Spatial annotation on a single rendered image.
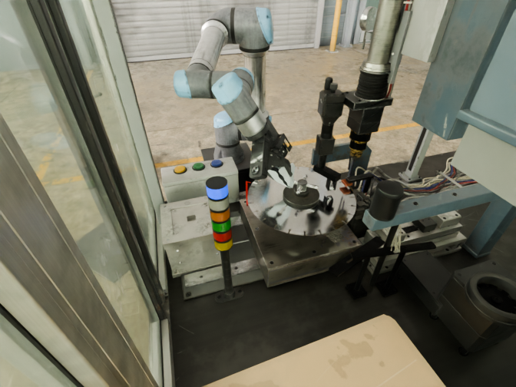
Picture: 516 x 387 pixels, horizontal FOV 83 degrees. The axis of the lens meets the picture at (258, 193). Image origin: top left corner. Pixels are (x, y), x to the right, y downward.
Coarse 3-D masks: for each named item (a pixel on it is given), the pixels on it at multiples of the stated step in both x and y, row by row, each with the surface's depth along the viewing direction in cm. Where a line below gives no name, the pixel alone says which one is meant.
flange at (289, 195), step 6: (294, 186) 92; (288, 192) 90; (294, 192) 88; (300, 192) 87; (306, 192) 87; (312, 192) 89; (318, 192) 90; (288, 198) 87; (294, 198) 87; (300, 198) 87; (306, 198) 87; (312, 198) 87; (318, 198) 87; (294, 204) 86; (300, 204) 85; (306, 204) 85; (312, 204) 86
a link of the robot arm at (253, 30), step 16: (240, 16) 101; (256, 16) 100; (240, 32) 103; (256, 32) 102; (272, 32) 106; (240, 48) 109; (256, 48) 106; (256, 64) 112; (256, 80) 116; (256, 96) 120
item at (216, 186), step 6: (210, 180) 61; (216, 180) 61; (222, 180) 61; (210, 186) 59; (216, 186) 59; (222, 186) 59; (210, 192) 59; (216, 192) 59; (222, 192) 60; (210, 198) 61; (216, 198) 60; (222, 198) 60
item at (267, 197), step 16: (320, 176) 98; (256, 192) 91; (272, 192) 91; (320, 192) 91; (336, 192) 91; (352, 192) 91; (256, 208) 85; (272, 208) 85; (288, 208) 85; (304, 208) 85; (320, 208) 85; (336, 208) 85; (352, 208) 85; (272, 224) 80; (288, 224) 80; (304, 224) 80; (320, 224) 80; (336, 224) 80
